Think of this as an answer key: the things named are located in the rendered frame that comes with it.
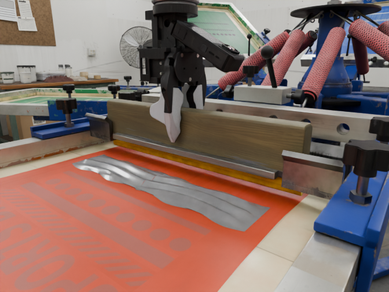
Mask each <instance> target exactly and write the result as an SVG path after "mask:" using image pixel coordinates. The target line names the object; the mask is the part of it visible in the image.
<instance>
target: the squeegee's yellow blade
mask: <svg viewBox="0 0 389 292"><path fill-rule="evenodd" d="M114 141H118V142H121V143H125V144H129V145H133V146H136V147H140V148H145V149H149V150H151V151H156V152H160V153H163V154H167V155H171V156H175V157H178V158H182V159H186V160H191V161H194V162H198V163H202V164H205V165H209V166H213V167H217V168H220V169H224V170H228V171H233V172H235V173H240V174H244V175H246V176H251V177H255V178H259V179H262V180H266V181H270V182H273V183H278V184H281V183H282V178H281V177H277V178H276V179H275V180H272V179H269V178H265V177H261V176H256V175H253V174H249V173H245V172H242V171H238V170H233V169H229V168H226V167H222V166H218V165H213V164H210V163H206V162H202V161H199V160H195V159H191V158H186V157H183V156H179V155H175V154H171V153H168V152H163V151H159V150H156V149H152V148H148V147H143V146H140V145H136V144H132V143H128V142H125V141H120V140H114Z"/></svg>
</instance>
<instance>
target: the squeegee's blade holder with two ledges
mask: <svg viewBox="0 0 389 292"><path fill-rule="evenodd" d="M113 139H116V140H120V141H125V142H128V143H132V144H136V145H140V146H143V147H148V148H152V149H156V150H159V151H163V152H168V153H171V154H175V155H179V156H183V157H186V158H191V159H195V160H199V161H202V162H206V163H210V164H213V165H218V166H222V167H226V168H229V169H233V170H238V171H242V172H245V173H249V174H253V175H256V176H261V177H265V178H269V179H272V180H275V179H276V178H277V177H278V170H276V169H271V168H268V167H263V166H258V165H253V164H250V163H245V162H241V161H237V160H233V159H228V158H224V157H220V156H216V155H211V154H207V153H203V152H199V151H194V150H191V149H186V148H181V147H176V146H173V145H168V144H164V143H159V142H156V141H151V140H147V139H144V138H139V137H134V136H129V135H126V134H121V133H114V134H113Z"/></svg>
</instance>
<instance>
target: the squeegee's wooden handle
mask: <svg viewBox="0 0 389 292"><path fill-rule="evenodd" d="M152 104H154V103H146V102H140V101H131V100H122V99H117V98H115V99H110V100H108V101H107V111H108V118H109V119H110V120H111V121H112V131H113V134H114V133H121V134H126V135H129V136H134V137H139V138H144V139H147V140H151V141H156V142H159V143H164V144H168V145H173V146H176V147H181V148H186V149H191V150H194V151H199V152H203V153H207V154H211V155H216V156H220V157H224V158H228V159H233V160H237V161H241V162H245V163H250V164H253V165H258V166H263V167H268V168H271V169H276V170H278V177H281V178H282V170H283V163H284V160H283V158H282V155H281V154H282V152H283V150H286V151H292V152H297V153H301V154H307V155H309V154H310V146H311V136H312V130H313V127H312V125H311V123H307V122H298V121H289V120H284V119H275V118H266V117H261V116H252V115H243V114H234V113H228V112H219V111H210V110H205V109H196V108H187V107H181V122H180V130H181V133H180V134H179V136H178V138H177V140H176V142H175V143H172V142H171V141H170V138H169V136H168V134H167V129H166V126H165V124H163V123H161V122H160V121H158V120H156V119H155V118H153V117H151V115H150V107H151V105H152Z"/></svg>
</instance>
